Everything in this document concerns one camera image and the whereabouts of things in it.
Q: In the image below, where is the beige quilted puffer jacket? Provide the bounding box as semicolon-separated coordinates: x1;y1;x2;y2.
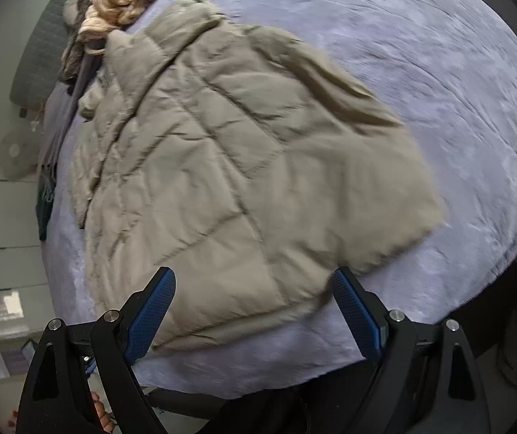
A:
68;0;445;351

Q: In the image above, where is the left hand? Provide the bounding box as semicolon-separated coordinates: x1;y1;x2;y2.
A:
91;392;115;433

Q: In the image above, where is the white drawer cabinet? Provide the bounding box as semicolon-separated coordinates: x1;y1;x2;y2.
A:
0;180;55;350

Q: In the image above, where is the dark green fringed scarf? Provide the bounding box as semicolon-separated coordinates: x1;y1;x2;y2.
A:
35;176;56;242

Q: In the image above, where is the lavender fuzzy bed blanket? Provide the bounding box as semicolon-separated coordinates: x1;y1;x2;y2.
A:
43;0;517;398

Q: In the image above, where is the dark olive garment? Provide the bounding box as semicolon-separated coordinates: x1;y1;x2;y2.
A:
59;0;91;85

